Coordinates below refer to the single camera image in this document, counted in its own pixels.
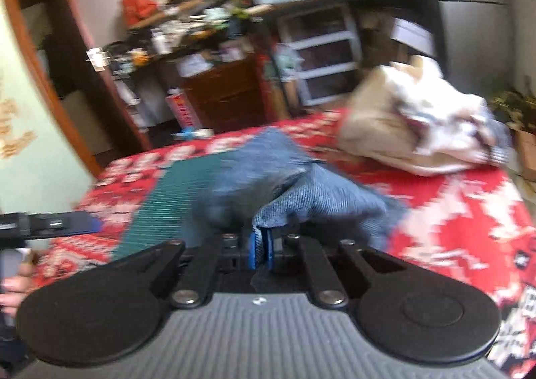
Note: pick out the dark wooden drawer cabinet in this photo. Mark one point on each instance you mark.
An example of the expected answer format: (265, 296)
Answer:
(227, 97)

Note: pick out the green cutting mat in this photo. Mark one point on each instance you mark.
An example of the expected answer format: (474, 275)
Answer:
(177, 208)

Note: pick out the person's left hand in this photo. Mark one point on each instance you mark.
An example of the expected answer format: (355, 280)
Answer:
(15, 289)

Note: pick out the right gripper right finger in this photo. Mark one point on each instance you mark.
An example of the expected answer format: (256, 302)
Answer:
(295, 263)

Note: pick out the black shelf desk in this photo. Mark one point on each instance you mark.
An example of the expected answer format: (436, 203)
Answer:
(427, 13)

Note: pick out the small christmas tree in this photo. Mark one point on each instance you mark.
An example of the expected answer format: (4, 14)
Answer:
(516, 110)

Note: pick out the grey refrigerator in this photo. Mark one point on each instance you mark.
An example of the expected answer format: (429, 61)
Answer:
(478, 36)

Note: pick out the red sign board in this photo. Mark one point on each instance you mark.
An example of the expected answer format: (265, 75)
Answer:
(182, 109)

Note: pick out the red patterned tablecloth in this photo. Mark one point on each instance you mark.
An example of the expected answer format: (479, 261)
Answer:
(472, 226)

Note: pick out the cardboard boxes stack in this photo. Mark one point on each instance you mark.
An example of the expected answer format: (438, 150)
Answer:
(385, 39)

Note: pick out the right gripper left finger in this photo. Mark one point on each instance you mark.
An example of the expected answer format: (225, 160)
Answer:
(201, 270)

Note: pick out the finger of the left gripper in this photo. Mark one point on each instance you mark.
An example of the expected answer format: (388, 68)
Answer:
(63, 224)

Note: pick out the blue ceramic pet bowl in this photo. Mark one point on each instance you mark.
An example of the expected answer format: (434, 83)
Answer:
(187, 134)

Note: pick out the white plastic drawer unit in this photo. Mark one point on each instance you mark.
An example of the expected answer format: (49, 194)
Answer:
(328, 50)

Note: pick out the blue denim shorts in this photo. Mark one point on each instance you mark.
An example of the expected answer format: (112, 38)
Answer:
(271, 183)

